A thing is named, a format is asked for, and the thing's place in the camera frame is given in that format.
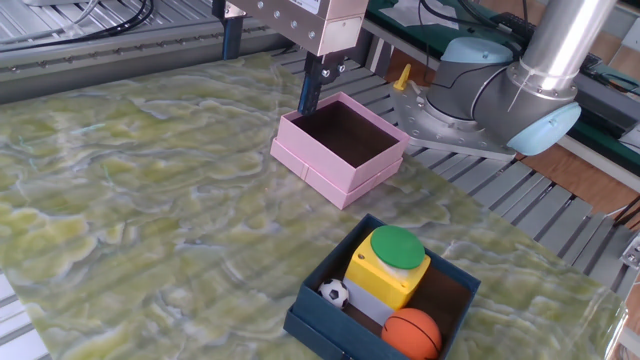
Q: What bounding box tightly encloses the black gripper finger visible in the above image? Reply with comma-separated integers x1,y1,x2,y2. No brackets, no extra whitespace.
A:
296,48,347,117
211,0,246,62

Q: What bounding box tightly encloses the silver Schunk gripper body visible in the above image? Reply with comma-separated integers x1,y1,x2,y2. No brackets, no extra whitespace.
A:
219,0,370,57

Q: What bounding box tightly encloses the yellow push button green cap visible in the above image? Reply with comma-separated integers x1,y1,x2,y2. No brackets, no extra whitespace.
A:
342,224,432,327

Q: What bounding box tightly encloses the pink cardboard box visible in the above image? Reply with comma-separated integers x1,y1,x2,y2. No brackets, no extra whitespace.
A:
269,91,411,211

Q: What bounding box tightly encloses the dark blue cardboard box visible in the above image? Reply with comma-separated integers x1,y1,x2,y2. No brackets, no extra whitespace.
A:
282,213,482,360

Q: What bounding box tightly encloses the small yellow plastic piece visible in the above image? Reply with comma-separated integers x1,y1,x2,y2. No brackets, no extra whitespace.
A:
392,63,413,92

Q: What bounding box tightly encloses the white plastic sheet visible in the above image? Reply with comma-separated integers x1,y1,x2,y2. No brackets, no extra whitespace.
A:
378,0,461,30

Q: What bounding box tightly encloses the green marble pattern mat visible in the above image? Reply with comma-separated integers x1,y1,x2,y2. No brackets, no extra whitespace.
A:
0,49,629,360

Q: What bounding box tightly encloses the small toy soccer ball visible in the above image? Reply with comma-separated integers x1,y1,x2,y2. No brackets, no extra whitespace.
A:
317,278,351,310

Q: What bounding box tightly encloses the white zip tie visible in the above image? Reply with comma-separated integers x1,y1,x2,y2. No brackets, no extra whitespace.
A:
507,57,551,114

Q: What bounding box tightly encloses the black keyboard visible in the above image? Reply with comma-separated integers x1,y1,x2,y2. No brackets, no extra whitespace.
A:
489,10,604,71

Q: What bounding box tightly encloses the orange toy basketball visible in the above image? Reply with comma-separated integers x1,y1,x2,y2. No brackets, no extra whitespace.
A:
380,307,444,360

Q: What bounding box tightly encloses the thin black cable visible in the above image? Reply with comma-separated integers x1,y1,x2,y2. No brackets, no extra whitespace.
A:
417,0,511,94

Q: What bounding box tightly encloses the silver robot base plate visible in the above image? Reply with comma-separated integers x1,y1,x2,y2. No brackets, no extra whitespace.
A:
389,82,519,161

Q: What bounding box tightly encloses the grey aluminium rail beam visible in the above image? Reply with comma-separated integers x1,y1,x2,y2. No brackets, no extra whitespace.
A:
0,19,281,106

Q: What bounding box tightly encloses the grey cable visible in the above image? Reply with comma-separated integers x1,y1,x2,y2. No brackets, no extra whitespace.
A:
0,0,101,45

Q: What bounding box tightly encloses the silver corner bracket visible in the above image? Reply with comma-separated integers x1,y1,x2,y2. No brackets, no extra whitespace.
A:
619,234,640,271

